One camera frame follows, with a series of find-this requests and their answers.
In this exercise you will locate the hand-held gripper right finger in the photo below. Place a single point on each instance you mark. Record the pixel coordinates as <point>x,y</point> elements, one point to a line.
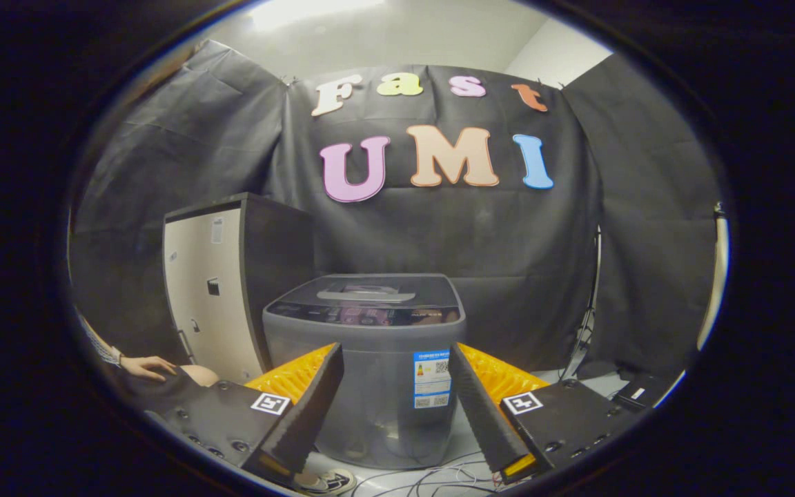
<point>484,414</point>

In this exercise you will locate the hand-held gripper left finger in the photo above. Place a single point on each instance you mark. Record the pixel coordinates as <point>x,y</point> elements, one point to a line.
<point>304,414</point>

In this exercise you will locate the grey washing machine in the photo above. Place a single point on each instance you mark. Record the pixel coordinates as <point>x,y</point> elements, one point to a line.
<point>370,386</point>

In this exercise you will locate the dark washing machine lid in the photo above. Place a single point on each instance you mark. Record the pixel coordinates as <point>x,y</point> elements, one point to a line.
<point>425,286</point>

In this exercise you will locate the person's shoe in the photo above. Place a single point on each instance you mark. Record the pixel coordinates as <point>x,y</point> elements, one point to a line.
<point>332,481</point>

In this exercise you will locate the black tripod stand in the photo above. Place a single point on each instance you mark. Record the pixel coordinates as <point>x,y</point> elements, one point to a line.
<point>584,324</point>

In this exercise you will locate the dark cabinet with beige door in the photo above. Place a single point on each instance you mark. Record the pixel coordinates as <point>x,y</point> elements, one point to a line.
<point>204,304</point>

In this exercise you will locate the black box with white label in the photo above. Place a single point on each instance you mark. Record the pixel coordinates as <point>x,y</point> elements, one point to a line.
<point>642,393</point>

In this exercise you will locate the black backdrop cloth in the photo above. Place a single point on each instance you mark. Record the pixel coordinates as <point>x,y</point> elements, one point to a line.
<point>508,235</point>

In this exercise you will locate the white curved pole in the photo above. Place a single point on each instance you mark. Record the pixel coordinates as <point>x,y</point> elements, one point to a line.
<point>715,290</point>

